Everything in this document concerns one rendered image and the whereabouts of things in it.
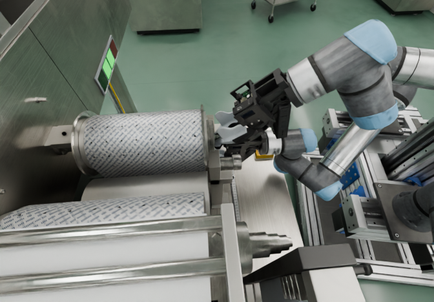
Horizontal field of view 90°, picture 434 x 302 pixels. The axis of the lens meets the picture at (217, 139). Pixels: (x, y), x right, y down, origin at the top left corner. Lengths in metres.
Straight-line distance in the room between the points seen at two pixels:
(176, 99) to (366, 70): 2.12
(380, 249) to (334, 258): 1.52
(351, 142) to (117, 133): 0.63
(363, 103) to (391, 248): 1.42
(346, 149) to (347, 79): 0.36
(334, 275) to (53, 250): 0.25
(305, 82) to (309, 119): 1.96
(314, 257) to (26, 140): 0.50
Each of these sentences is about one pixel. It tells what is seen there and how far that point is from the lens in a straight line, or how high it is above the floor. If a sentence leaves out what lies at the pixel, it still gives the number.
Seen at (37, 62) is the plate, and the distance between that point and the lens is 0.60.
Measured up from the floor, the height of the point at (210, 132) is 1.28.
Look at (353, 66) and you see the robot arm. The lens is 0.42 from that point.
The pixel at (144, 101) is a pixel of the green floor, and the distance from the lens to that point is 2.47.
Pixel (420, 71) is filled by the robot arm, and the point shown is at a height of 1.39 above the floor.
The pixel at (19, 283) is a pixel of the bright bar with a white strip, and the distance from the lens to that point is 0.26.
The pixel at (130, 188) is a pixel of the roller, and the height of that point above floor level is 1.23.
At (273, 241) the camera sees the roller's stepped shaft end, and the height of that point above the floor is 1.35.
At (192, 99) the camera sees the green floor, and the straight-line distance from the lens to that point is 2.38.
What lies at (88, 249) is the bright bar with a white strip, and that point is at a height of 1.44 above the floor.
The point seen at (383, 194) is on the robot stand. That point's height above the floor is 0.82.
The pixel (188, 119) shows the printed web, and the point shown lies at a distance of 0.46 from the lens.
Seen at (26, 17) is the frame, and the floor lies 1.45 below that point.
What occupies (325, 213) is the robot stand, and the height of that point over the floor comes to 0.21.
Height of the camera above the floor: 1.66
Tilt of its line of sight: 55 degrees down
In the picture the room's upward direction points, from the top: straight up
